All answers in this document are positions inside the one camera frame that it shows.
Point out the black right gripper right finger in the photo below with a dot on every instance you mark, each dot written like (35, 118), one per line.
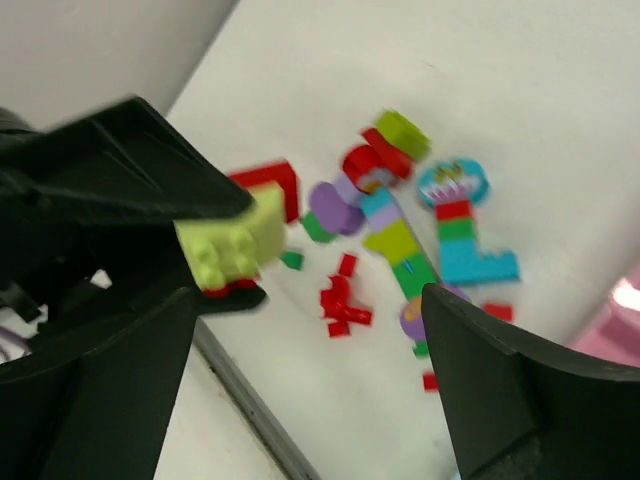
(519, 406)

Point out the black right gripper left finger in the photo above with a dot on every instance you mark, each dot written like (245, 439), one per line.
(94, 401)

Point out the blue and pink sorting tray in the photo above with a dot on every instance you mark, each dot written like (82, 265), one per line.
(613, 333)

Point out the red lego cluster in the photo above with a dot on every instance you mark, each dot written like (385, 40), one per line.
(336, 300)

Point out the lime green lego brick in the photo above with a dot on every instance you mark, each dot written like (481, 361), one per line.
(220, 252)

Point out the red angular lego piece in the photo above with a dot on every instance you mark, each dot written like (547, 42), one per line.
(277, 172)

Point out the small red lego tile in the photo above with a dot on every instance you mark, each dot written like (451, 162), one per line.
(501, 311)

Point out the purple flower lego piece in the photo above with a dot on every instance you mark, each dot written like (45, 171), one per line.
(412, 325)

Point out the red green turquoise lego stack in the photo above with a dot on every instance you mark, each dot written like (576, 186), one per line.
(462, 260)

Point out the long multicolour lego stack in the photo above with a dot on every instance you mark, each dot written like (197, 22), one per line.
(391, 236)

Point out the round turquoise printed lego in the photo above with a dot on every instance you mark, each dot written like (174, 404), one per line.
(453, 180)

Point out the small green lego piece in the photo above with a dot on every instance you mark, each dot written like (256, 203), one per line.
(293, 259)

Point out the purple round lego piece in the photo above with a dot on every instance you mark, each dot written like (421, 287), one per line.
(336, 205)

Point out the red and lime lego stack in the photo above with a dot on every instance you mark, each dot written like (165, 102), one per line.
(389, 149)

